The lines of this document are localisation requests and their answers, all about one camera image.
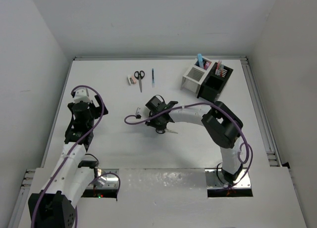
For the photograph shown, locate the black handled scissors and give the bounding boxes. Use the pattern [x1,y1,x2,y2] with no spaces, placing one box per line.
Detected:
[156,129,178,135]

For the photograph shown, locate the blue handled scissors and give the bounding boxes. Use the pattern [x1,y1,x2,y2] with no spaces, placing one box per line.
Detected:
[134,70,145,92]

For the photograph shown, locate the white pink eraser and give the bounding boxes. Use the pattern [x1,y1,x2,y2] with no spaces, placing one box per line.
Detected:
[127,75,137,85]

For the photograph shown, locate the blue dark pen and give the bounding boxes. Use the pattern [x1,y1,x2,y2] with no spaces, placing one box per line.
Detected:
[152,68,155,88]

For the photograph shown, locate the light blue highlighter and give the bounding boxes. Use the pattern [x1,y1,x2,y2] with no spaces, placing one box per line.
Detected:
[197,53,204,69]

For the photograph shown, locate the purple highlighter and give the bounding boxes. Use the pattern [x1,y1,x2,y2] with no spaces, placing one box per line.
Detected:
[204,62,210,70]

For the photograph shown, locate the red pen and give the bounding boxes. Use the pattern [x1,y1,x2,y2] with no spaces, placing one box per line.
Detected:
[215,60,221,75]

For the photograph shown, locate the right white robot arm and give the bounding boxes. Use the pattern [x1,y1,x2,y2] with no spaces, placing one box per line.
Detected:
[145,96,243,185]

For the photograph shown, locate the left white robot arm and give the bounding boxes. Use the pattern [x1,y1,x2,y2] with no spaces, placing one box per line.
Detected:
[28,91,108,228]

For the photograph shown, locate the white slatted container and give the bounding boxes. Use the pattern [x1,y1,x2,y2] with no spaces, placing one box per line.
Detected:
[180,57,213,95]

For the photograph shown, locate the black slatted container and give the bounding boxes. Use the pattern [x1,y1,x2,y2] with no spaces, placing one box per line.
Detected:
[197,63,233,102]

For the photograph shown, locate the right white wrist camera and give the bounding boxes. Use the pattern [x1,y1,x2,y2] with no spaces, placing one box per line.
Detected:
[135,107,142,119]

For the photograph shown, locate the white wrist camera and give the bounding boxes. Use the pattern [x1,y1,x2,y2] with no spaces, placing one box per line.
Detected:
[135,107,142,119]
[71,87,92,103]

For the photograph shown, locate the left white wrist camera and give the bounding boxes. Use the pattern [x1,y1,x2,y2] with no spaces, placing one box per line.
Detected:
[71,87,92,103]

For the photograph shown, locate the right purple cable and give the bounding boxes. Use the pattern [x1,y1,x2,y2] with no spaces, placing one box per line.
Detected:
[124,102,253,189]

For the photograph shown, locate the purple cable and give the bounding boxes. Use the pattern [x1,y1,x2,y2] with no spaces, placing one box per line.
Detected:
[124,102,253,189]
[30,85,121,228]

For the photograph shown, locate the black base cable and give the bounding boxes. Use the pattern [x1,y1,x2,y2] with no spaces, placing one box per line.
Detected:
[78,153,100,169]

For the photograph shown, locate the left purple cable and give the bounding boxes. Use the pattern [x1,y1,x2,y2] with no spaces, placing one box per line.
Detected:
[30,85,121,228]

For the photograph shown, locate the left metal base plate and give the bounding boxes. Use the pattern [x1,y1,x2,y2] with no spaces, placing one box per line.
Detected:
[86,168,119,190]

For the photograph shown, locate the metal base plate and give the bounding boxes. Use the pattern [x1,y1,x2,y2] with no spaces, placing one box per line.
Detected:
[205,168,252,189]
[86,168,119,190]

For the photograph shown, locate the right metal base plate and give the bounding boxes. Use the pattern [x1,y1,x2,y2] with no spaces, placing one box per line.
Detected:
[205,168,252,189]

